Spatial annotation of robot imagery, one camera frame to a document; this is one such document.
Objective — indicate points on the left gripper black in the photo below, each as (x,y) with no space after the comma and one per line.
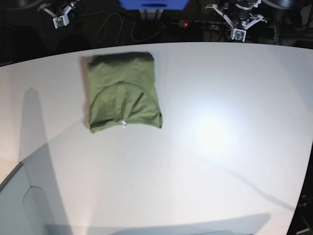
(240,10)

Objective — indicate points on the green T-shirt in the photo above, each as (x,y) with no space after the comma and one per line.
(121,91)

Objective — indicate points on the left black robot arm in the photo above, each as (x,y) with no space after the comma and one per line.
(274,9)

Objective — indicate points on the blue box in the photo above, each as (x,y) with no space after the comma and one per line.
(153,4)

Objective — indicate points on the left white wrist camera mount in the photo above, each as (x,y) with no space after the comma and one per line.
(238,29)

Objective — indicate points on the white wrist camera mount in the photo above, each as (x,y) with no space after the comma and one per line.
(238,29)
(59,10)

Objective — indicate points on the white power strip red switch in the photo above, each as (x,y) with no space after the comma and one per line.
(203,25)

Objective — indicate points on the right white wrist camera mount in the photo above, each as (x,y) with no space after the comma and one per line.
(59,10)

